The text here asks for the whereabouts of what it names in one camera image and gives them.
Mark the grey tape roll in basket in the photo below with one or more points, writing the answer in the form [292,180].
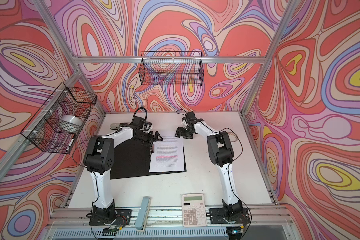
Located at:
[72,120]

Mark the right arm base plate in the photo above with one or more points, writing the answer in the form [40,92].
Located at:
[219,216]

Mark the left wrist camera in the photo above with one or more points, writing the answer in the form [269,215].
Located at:
[141,123]

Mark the black wire basket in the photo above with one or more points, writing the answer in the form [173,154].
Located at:
[166,68]
[46,131]

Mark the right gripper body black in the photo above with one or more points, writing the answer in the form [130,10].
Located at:
[187,133]

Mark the pink white calculator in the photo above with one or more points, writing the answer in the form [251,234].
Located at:
[194,210]

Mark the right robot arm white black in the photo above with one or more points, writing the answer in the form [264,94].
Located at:
[221,154]

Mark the black wire basket back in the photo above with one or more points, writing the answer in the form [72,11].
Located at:
[166,68]

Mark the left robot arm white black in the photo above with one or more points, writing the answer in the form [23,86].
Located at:
[99,159]

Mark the light blue eraser bar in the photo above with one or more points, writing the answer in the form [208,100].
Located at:
[142,217]

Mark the blue folder black inside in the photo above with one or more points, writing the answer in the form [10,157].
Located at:
[132,159]

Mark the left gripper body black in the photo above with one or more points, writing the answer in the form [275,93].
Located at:
[145,137]

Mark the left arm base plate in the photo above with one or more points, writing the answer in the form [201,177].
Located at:
[120,217]

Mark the grey black stapler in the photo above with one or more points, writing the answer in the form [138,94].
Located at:
[117,126]

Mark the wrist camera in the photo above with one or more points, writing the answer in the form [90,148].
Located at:
[189,118]
[141,123]

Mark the clear tape roll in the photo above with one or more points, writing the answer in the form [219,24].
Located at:
[233,137]

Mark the marker pen in basket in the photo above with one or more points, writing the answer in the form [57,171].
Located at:
[69,146]

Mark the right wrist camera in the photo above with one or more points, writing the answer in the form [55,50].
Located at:
[189,118]

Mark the printed paper sheet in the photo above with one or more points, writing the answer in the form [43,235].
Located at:
[168,156]

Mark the black wire basket left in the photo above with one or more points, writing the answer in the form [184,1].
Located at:
[46,131]

